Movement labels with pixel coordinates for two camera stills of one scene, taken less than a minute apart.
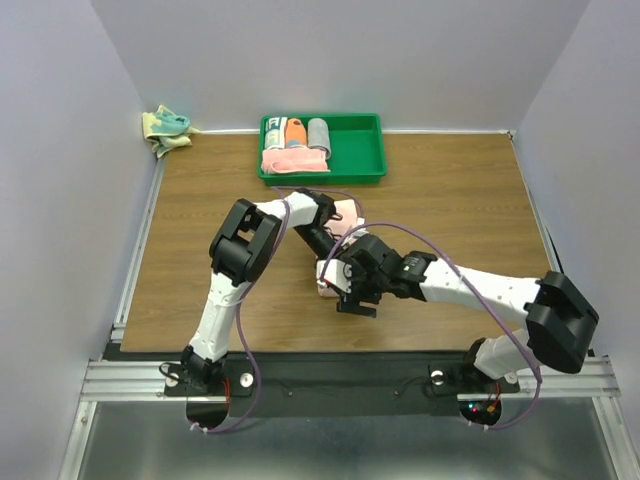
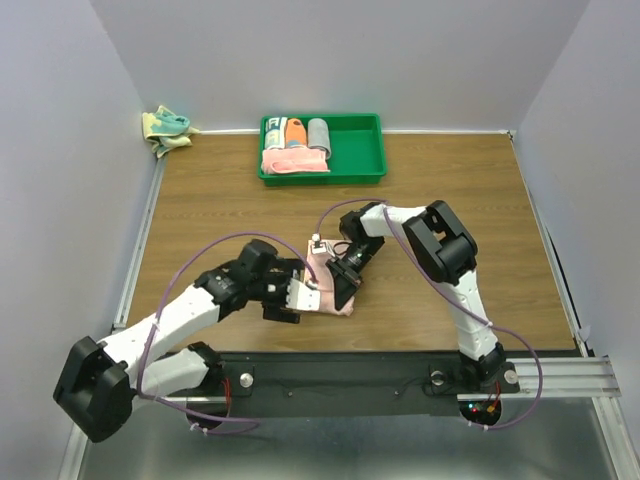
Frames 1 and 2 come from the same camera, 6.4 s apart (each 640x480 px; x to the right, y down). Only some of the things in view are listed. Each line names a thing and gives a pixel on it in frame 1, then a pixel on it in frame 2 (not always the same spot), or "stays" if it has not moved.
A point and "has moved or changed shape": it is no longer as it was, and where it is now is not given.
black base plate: [340, 385] stays
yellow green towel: [167, 130] stays
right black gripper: [356, 267] → [344, 290]
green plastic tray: [357, 146] stays
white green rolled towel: [274, 135] stays
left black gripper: [327, 253] → [274, 310]
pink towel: [348, 217] has moved or changed shape
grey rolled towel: [318, 135] stays
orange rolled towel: [295, 133] stays
